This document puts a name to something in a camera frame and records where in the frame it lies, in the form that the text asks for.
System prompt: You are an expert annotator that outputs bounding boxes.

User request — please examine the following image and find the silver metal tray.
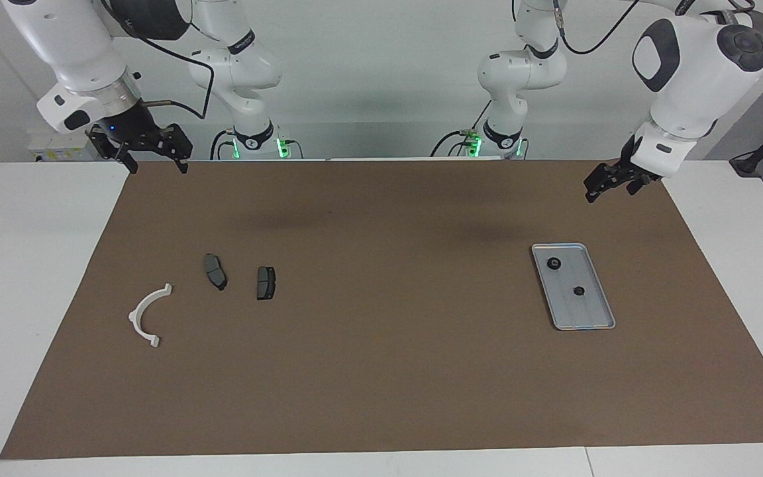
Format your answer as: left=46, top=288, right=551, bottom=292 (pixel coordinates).
left=531, top=243, right=617, bottom=331

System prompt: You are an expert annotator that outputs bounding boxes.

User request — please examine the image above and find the white background box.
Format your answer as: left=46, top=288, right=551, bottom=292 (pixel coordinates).
left=27, top=129, right=101, bottom=162

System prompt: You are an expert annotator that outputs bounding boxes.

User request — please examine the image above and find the dark grey brake pad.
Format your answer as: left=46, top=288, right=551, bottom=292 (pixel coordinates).
left=256, top=266, right=278, bottom=301
left=203, top=253, right=229, bottom=292

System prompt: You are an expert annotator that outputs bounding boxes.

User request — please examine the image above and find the brown table mat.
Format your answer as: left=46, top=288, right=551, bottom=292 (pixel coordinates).
left=0, top=159, right=763, bottom=460

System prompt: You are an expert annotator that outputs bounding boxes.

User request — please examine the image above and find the black right base cable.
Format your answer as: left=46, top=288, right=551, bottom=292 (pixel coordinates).
left=209, top=129, right=235, bottom=161

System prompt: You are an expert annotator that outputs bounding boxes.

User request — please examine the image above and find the black base cable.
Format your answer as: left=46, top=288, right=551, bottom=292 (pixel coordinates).
left=430, top=99, right=493, bottom=158
left=209, top=129, right=235, bottom=161

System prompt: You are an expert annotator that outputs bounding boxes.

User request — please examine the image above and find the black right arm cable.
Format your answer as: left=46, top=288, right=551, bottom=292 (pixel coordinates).
left=127, top=26, right=215, bottom=121

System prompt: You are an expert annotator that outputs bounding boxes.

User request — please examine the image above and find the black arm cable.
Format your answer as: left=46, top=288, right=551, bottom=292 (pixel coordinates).
left=550, top=0, right=640, bottom=56
left=127, top=26, right=215, bottom=121

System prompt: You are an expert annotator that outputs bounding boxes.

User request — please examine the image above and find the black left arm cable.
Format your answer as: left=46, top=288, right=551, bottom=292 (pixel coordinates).
left=550, top=0, right=640, bottom=56

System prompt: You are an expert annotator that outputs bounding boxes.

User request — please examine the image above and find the black left base cable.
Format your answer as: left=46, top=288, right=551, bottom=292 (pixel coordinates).
left=430, top=99, right=493, bottom=158

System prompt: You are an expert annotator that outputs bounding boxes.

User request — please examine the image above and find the white curved plastic bracket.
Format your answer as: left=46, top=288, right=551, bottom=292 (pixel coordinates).
left=128, top=284, right=174, bottom=348

